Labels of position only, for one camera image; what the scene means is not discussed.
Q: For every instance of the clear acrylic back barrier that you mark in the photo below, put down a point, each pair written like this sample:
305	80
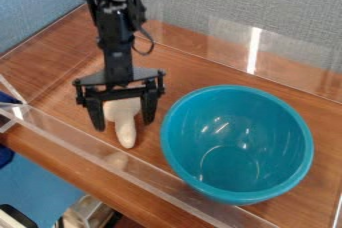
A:
292	62

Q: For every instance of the blue plastic bowl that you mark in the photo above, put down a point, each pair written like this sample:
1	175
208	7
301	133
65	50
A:
237	143

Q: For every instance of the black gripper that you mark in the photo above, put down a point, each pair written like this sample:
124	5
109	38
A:
120	81

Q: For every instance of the grey clutter below table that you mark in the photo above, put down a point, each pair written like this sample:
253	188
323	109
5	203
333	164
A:
89	213

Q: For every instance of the clear acrylic barrier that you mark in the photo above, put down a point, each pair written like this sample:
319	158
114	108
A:
292	62
118	177

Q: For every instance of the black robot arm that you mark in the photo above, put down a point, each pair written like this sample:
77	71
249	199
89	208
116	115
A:
120	19

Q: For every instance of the blue cloth object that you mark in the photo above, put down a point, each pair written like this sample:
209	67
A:
7	100

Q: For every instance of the black white device below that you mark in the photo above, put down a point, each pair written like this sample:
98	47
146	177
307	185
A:
14	219

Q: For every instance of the white toy mushroom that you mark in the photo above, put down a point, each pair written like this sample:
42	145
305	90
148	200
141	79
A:
121	112

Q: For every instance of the clear acrylic front barrier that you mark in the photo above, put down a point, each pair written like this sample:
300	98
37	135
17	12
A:
118	177

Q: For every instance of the clear acrylic left bracket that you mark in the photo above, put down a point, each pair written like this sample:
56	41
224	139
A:
13	105

